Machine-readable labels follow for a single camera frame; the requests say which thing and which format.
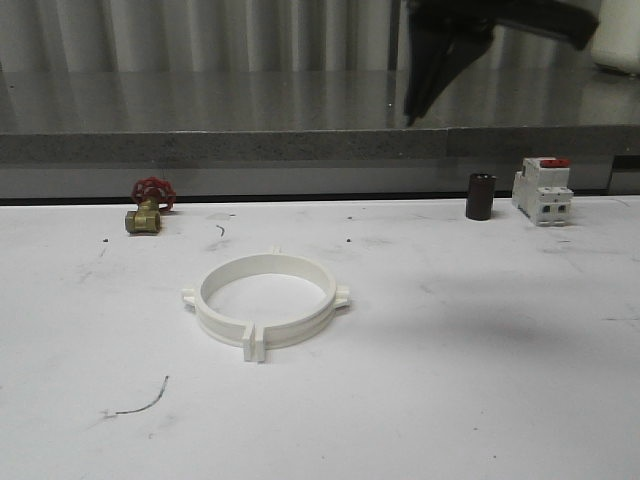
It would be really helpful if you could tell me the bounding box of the dark brown cylindrical coupling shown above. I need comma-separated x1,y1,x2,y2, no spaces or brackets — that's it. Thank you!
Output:
465,173,496,221

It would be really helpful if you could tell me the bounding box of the brass valve red handwheel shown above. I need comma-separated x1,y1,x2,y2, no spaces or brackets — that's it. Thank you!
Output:
124,176,177,234

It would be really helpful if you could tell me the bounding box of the white container in background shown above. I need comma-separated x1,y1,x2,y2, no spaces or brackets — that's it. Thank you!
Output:
591,0,639,76

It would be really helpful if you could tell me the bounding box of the white circuit breaker red switch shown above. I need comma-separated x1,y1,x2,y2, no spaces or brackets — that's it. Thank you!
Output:
512,157,574,227

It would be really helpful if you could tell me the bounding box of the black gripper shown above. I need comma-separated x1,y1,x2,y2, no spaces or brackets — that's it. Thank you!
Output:
404,1,599,126

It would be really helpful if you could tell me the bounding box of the white half-ring pipe clamp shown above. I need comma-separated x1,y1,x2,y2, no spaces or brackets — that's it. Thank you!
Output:
181,247,281,362

